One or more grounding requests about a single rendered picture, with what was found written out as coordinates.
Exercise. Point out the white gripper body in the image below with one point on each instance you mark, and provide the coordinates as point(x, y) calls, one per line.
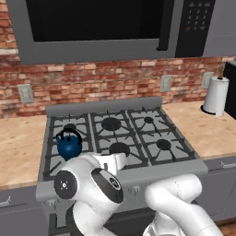
point(119, 162)

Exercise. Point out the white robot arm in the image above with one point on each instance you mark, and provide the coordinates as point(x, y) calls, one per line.
point(172, 199)

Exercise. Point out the grey gas stove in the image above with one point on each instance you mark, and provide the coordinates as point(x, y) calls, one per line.
point(166, 172)

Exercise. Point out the grey stove knob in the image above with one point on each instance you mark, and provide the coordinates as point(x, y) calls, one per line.
point(51, 202)

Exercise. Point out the blue kettle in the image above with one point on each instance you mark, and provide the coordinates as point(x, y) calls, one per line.
point(69, 147)

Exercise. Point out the black oven door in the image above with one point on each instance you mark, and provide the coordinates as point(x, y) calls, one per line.
point(60, 221)

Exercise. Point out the grey drawer front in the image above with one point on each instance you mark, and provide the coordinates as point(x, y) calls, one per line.
point(18, 212)
point(215, 164)

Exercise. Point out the grey cupboard door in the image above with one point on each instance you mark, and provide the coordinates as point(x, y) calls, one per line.
point(219, 196)

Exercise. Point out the grey microwave oven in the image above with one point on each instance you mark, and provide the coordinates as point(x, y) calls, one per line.
point(92, 52)

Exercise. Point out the white paper towel roll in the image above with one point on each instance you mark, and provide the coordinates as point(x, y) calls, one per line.
point(215, 95)

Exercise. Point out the black appliance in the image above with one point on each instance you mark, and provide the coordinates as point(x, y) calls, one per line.
point(231, 89)

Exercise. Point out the grey wall outlet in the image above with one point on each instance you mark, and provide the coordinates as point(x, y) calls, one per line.
point(207, 80)
point(166, 83)
point(25, 93)

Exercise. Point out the grey wall cupboard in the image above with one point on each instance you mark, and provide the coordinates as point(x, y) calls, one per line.
point(221, 27)

